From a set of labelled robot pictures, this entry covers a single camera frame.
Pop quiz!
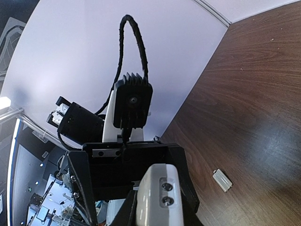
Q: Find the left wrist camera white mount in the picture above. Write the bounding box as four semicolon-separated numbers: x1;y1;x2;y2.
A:
102;73;153;143

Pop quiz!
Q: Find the left aluminium frame post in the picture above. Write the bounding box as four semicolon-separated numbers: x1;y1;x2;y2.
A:
193;0;231;28

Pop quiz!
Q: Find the grey battery cover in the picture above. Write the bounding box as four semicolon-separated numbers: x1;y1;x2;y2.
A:
213;169;233;193

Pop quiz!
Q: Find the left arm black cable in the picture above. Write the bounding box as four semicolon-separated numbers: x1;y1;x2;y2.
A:
95;14;149;116

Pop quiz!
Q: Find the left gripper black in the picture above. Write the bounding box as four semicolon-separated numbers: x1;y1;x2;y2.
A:
67;141;200;226

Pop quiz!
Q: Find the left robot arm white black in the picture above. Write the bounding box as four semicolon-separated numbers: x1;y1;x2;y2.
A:
48;97;201;226

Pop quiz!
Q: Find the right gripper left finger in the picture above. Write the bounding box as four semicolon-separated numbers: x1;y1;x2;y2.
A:
111;190;137;226

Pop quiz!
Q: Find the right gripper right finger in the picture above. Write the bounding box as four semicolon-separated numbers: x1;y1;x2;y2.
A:
182;202;203;226

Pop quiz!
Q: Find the white remote control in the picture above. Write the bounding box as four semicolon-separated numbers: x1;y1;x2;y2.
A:
135;163;184;226

